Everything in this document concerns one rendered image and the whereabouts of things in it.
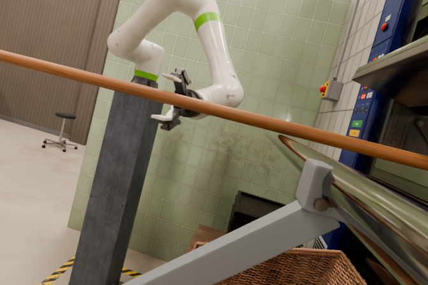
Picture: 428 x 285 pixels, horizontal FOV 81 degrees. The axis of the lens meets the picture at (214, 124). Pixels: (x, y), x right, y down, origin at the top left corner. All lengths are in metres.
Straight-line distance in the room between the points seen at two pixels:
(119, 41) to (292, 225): 1.17
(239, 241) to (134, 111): 1.16
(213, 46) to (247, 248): 0.87
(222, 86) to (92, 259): 1.15
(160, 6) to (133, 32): 0.20
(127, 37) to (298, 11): 1.19
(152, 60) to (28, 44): 4.75
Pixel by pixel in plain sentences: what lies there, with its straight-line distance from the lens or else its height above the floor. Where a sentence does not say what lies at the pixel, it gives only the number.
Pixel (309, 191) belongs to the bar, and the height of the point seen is 1.15.
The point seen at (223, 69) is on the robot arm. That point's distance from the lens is 0.94.
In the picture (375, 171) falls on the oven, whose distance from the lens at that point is 0.99.
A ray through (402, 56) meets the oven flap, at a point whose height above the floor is 1.41.
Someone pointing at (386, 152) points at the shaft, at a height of 1.19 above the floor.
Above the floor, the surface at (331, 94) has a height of 1.43.
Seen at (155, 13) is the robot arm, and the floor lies 1.50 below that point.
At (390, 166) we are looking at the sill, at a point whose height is 1.16.
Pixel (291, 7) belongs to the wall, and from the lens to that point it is 1.98.
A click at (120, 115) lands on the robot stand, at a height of 1.04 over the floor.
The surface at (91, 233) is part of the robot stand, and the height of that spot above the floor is 0.41.
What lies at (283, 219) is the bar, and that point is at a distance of 0.21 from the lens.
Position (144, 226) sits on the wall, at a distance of 2.13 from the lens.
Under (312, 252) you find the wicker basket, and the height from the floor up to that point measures 0.82.
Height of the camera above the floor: 1.19
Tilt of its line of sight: 3 degrees down
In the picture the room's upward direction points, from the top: 15 degrees clockwise
